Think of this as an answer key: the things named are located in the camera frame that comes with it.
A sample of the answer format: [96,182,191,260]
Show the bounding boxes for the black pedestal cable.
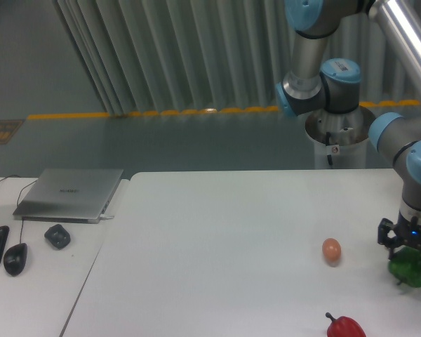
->
[324,131,334,169]

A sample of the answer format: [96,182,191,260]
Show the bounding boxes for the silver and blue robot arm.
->
[276,1,421,264]

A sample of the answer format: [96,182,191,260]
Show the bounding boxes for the silver closed laptop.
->
[13,168,123,223]

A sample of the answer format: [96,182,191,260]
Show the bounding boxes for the green bell pepper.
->
[387,246,421,288]

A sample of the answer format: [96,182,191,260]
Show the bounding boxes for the red bell pepper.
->
[325,312,366,337]

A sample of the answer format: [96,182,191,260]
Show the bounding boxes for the small black plastic holder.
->
[44,224,71,250]

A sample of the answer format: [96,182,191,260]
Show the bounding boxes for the black mouse cable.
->
[16,182,39,244]

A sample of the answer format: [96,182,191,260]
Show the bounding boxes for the brown egg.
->
[321,238,342,265]

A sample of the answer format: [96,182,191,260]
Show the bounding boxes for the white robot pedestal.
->
[305,106,375,169]

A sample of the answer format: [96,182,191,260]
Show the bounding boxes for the black computer mouse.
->
[3,243,27,277]

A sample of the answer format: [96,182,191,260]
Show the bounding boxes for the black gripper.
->
[377,213,421,260]

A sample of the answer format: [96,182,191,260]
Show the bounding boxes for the black thin cable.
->
[0,174,39,199]

